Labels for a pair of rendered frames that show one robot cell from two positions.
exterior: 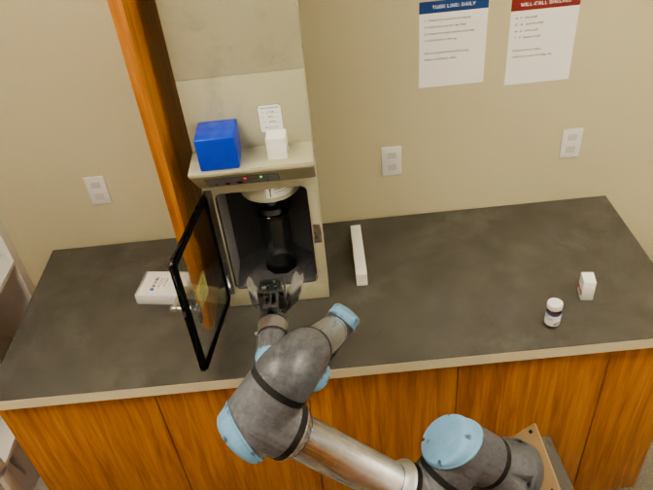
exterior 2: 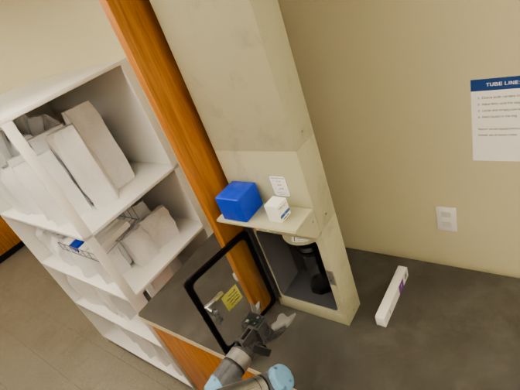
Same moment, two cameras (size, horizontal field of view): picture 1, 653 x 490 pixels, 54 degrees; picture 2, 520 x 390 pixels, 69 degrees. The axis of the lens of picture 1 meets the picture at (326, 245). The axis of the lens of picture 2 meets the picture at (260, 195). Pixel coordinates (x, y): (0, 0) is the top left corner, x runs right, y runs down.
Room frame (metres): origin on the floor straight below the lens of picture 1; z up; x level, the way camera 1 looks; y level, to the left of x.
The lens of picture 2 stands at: (0.73, -0.56, 2.18)
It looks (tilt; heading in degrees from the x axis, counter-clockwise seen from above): 30 degrees down; 44
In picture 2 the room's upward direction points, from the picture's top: 21 degrees counter-clockwise
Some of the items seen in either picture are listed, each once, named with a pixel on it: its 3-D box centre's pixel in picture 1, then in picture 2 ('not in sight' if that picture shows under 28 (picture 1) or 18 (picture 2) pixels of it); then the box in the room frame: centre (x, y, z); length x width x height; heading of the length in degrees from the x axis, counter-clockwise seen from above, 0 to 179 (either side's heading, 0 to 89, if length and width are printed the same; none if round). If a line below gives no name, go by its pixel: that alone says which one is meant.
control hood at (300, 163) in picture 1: (254, 173); (266, 226); (1.45, 0.17, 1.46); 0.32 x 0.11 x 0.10; 89
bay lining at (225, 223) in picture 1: (269, 216); (311, 248); (1.63, 0.17, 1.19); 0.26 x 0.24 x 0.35; 89
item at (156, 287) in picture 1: (164, 287); not in sight; (1.62, 0.55, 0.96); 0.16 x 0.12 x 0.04; 80
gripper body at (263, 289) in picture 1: (272, 304); (252, 336); (1.20, 0.15, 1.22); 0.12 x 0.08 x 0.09; 179
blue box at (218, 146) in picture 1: (218, 145); (239, 200); (1.45, 0.25, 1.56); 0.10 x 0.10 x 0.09; 89
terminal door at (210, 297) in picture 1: (203, 284); (235, 293); (1.35, 0.35, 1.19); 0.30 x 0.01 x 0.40; 169
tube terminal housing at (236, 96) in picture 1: (263, 179); (302, 222); (1.64, 0.17, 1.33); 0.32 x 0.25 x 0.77; 89
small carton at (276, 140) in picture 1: (277, 144); (277, 209); (1.45, 0.10, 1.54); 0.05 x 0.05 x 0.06; 86
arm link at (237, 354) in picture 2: (271, 330); (237, 358); (1.12, 0.16, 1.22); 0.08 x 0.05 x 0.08; 89
